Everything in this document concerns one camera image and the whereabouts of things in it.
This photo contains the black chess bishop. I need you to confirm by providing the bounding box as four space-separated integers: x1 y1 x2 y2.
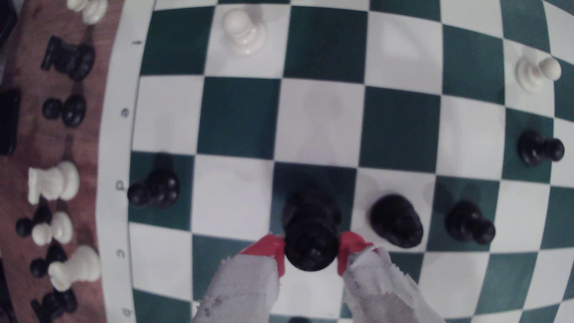
370 194 424 249

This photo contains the black box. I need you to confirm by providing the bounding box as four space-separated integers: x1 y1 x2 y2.
0 89 22 156

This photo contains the white chess pawn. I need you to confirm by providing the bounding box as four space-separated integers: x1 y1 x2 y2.
66 0 109 25
222 8 267 57
31 211 74 246
515 57 562 94

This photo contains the black chess rook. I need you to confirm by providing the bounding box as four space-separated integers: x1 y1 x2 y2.
41 36 96 82

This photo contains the black chess pawn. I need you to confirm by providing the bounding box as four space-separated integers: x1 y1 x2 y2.
30 242 68 278
42 94 87 128
127 168 181 209
16 204 53 237
517 130 565 167
445 200 497 246

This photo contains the black chess king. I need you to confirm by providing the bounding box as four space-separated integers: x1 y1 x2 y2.
281 188 341 272

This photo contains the white chess rook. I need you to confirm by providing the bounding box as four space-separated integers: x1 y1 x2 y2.
28 161 81 205

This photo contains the black chess knight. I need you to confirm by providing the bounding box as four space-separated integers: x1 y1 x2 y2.
30 288 78 323

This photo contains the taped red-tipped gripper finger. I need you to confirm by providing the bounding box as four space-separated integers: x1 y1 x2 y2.
193 234 286 323
337 231 445 323

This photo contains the green white chess mat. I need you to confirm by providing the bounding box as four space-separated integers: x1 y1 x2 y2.
95 0 574 323

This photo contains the white chess bishop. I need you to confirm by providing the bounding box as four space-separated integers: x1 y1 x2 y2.
48 245 101 292

